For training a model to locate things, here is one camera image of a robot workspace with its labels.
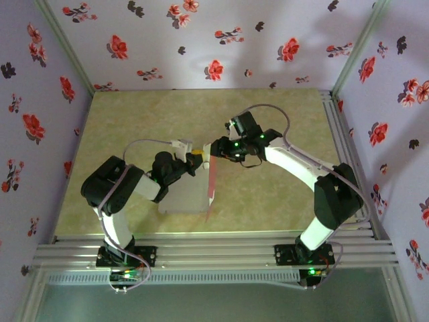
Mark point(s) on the pink and white paper box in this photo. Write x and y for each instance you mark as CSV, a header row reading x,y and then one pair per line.
x,y
184,194

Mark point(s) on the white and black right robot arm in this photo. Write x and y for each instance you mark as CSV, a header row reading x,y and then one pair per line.
x,y
295,161

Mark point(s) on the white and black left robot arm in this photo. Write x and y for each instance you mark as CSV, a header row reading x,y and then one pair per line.
x,y
114,224

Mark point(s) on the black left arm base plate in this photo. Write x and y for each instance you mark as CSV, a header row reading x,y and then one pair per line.
x,y
149,256

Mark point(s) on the aluminium side rail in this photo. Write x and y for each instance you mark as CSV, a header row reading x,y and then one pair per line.
x,y
335,117

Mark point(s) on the long aluminium base rail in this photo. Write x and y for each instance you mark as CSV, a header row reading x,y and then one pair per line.
x,y
214,251

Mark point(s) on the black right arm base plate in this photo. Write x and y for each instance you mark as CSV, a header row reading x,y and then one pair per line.
x,y
283,255

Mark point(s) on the aluminium corner post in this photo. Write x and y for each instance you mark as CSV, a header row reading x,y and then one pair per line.
x,y
362,40
63,40

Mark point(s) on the aluminium frame leg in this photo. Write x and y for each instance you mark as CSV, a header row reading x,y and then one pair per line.
x,y
399,295
30,295

